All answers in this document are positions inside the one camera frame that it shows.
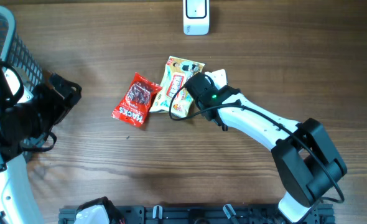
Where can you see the red Hacks candy bag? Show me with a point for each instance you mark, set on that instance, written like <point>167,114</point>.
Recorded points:
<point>136,103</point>

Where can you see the yellow snack bag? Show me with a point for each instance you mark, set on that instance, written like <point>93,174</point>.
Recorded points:
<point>177,72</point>

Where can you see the dark grey mesh basket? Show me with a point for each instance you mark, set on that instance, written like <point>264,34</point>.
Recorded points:
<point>18,59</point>

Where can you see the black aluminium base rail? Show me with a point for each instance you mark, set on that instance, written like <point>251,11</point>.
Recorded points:
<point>250,214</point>

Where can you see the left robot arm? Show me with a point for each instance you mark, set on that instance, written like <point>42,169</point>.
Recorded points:
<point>17,202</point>

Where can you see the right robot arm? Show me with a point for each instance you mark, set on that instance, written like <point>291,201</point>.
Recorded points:
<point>308,163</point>

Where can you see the white barcode scanner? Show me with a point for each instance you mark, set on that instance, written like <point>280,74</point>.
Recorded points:
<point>196,17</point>

